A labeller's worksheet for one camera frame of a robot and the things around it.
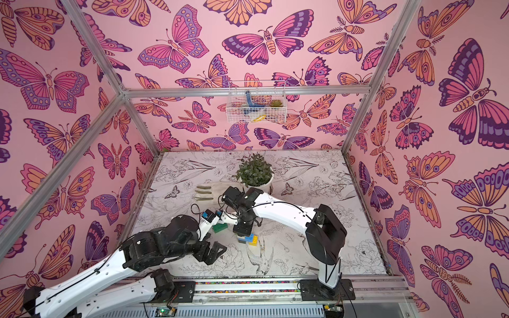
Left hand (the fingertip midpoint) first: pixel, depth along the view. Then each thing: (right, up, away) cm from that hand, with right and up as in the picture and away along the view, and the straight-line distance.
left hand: (219, 241), depth 69 cm
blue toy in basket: (+10, +56, +25) cm, 62 cm away
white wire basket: (+13, +58, +26) cm, 65 cm away
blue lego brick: (+9, -3, +13) cm, 16 cm away
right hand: (+7, +2, +12) cm, 14 cm away
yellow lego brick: (+12, -5, +14) cm, 19 cm away
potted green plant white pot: (+12, +24, +18) cm, 32 cm away
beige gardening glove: (-15, +14, +33) cm, 39 cm away
